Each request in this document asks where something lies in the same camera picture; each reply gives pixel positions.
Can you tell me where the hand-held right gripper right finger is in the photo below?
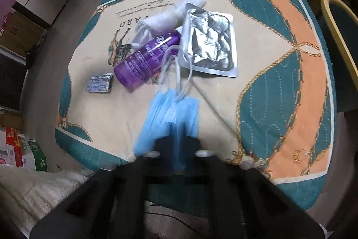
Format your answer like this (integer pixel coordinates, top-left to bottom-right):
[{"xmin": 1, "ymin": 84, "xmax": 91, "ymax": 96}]
[{"xmin": 182, "ymin": 136, "xmax": 328, "ymax": 239}]

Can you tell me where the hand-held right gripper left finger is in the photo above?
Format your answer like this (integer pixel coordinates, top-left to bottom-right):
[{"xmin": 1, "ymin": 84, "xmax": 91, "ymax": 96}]
[{"xmin": 29, "ymin": 138, "xmax": 176, "ymax": 239}]

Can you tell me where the blue face mask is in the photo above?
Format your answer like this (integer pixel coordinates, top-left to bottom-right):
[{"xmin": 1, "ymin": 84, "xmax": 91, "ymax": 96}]
[{"xmin": 134, "ymin": 44, "xmax": 200, "ymax": 169}]

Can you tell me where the purple bottle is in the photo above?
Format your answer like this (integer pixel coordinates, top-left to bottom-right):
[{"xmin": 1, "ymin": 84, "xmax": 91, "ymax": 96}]
[{"xmin": 113, "ymin": 29, "xmax": 182, "ymax": 88}]

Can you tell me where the small silver packet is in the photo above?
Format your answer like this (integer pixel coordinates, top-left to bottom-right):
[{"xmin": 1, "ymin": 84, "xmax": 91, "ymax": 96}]
[{"xmin": 86, "ymin": 73, "xmax": 114, "ymax": 93}]

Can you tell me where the white towel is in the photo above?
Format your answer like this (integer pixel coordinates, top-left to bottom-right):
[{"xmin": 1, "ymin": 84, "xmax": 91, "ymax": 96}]
[{"xmin": 132, "ymin": 0, "xmax": 207, "ymax": 47}]

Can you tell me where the yellow rimmed bin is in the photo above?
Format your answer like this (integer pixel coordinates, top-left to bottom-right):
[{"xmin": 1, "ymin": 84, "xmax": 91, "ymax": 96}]
[{"xmin": 317, "ymin": 0, "xmax": 358, "ymax": 83}]

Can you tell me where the green and white box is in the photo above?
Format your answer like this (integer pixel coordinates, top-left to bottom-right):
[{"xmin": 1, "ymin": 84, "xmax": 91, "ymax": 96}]
[{"xmin": 22, "ymin": 138, "xmax": 47, "ymax": 172}]

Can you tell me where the white fluffy blanket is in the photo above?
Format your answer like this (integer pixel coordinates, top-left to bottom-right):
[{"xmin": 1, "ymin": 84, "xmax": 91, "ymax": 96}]
[{"xmin": 0, "ymin": 163, "xmax": 118, "ymax": 239}]

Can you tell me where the red box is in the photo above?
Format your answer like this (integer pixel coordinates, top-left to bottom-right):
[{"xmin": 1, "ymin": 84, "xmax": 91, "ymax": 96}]
[{"xmin": 6, "ymin": 127, "xmax": 24, "ymax": 168}]

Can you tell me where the teal and beige quilted mat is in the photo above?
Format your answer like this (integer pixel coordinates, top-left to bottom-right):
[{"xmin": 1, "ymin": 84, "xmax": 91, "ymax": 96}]
[{"xmin": 54, "ymin": 0, "xmax": 336, "ymax": 211}]

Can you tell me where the brown cardboard box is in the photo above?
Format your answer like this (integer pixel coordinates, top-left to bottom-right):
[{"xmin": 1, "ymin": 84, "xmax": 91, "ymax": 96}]
[{"xmin": 0, "ymin": 11, "xmax": 45, "ymax": 56}]

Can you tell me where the black cable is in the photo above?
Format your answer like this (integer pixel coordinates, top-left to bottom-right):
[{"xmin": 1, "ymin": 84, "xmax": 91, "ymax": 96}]
[{"xmin": 144, "ymin": 200, "xmax": 213, "ymax": 231}]

